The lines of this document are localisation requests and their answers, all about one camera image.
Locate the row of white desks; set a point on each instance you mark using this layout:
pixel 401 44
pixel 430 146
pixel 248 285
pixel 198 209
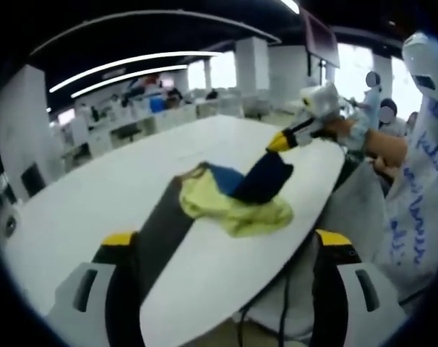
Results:
pixel 132 124

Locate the black office chair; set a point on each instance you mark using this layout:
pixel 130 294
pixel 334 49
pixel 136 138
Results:
pixel 128 133

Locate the dark hanging display screen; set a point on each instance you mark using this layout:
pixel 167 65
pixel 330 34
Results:
pixel 322 36

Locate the long ceiling light strip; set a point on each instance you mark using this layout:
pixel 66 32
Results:
pixel 150 70
pixel 143 58

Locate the person's right hand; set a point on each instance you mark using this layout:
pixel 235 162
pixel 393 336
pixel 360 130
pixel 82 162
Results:
pixel 336 131

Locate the black panel on pillar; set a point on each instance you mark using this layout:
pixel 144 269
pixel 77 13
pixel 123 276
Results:
pixel 33 179

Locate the white shirt with blue writing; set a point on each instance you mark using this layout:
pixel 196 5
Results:
pixel 414 217

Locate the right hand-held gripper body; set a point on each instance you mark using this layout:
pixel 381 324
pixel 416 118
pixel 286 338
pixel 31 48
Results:
pixel 322 101

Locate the wide white pillar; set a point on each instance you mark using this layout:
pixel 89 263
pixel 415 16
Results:
pixel 22 123

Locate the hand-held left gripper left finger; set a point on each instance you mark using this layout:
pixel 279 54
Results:
pixel 118 289

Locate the yellow blue grey garment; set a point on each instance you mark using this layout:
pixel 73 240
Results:
pixel 240 217

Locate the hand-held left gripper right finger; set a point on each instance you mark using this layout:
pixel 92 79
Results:
pixel 332 289

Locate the white chest-worn device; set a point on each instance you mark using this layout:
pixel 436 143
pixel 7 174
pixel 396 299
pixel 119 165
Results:
pixel 417 54

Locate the narrow white pillar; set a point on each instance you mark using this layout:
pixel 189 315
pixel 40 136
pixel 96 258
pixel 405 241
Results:
pixel 251 65

